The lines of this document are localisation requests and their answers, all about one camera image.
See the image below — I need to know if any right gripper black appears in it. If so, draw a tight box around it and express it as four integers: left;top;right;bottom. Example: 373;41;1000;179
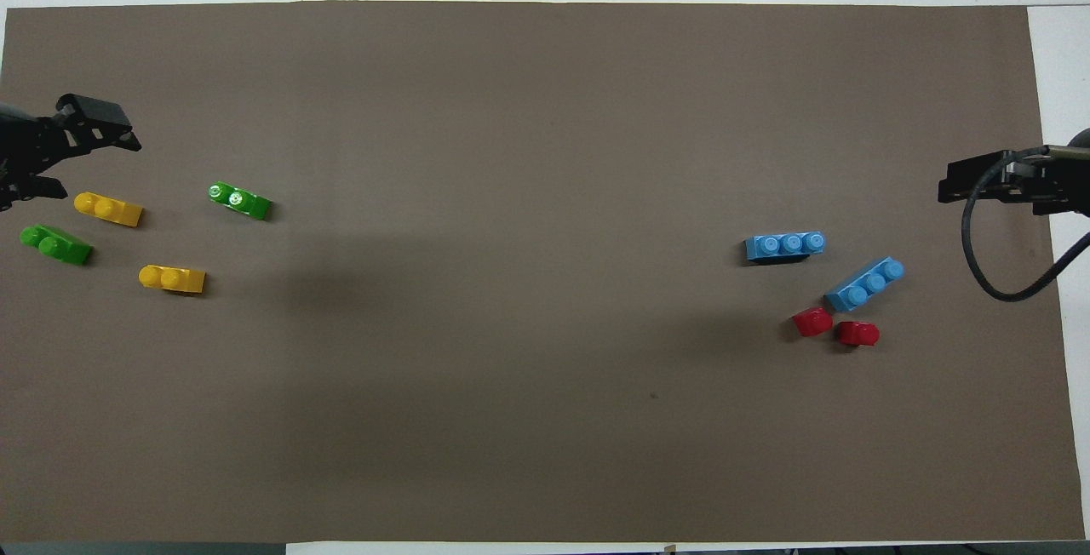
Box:
938;146;1090;217

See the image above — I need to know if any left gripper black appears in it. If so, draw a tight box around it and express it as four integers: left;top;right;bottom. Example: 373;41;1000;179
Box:
0;93;143;212

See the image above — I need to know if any green two-stud block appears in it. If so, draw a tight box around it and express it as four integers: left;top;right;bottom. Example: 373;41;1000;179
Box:
19;224;94;266
208;181;273;222

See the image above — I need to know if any blue three-stud block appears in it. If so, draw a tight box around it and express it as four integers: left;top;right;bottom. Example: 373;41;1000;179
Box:
744;230;827;266
823;257;905;313

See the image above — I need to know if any yellow two-stud block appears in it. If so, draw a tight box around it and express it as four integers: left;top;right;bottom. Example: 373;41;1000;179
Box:
73;191;145;228
139;265;207;295

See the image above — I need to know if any red one-stud block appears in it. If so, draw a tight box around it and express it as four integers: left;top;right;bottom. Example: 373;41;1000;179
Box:
836;321;881;348
792;306;834;338

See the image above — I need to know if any brown paper table mat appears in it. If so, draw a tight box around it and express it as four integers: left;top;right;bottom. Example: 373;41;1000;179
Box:
0;0;1087;544

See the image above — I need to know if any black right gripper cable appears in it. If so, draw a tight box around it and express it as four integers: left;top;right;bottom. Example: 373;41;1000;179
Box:
961;146;1090;303

